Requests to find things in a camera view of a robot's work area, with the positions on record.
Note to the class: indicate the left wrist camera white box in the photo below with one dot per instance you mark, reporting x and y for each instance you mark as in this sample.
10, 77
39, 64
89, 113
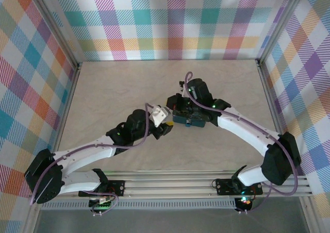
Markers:
159, 115

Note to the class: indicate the starry night tin box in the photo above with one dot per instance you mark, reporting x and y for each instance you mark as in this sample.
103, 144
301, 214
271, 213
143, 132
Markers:
190, 120

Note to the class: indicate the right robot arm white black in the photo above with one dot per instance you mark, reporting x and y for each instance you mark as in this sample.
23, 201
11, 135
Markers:
247, 130

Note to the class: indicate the aluminium mounting rail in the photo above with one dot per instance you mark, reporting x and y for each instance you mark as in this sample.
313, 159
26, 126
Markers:
167, 185

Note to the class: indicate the green circuit board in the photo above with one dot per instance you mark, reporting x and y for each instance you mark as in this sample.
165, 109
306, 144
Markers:
101, 204

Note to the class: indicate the aluminium table side rail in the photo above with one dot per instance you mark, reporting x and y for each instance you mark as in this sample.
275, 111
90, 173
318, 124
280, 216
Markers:
63, 119
273, 109

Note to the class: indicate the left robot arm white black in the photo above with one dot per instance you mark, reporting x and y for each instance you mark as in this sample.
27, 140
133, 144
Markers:
82, 153

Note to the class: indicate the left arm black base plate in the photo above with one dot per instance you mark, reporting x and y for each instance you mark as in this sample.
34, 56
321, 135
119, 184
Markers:
117, 187

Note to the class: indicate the circuit board with lit leds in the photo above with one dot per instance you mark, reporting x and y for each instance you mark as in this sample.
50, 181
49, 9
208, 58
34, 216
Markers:
244, 202

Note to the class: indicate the small padlock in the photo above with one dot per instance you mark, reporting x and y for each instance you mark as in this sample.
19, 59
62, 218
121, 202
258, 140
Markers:
188, 124

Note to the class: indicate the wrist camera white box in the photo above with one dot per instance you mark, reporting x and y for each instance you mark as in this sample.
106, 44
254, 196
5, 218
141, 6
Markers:
159, 115
183, 90

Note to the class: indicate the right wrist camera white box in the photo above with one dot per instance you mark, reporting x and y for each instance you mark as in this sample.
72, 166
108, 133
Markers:
183, 90

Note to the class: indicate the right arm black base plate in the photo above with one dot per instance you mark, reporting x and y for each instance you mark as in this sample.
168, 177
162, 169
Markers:
224, 187

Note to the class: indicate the aluminium frame post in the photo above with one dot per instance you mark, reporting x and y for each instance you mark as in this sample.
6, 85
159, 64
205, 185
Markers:
279, 24
55, 26

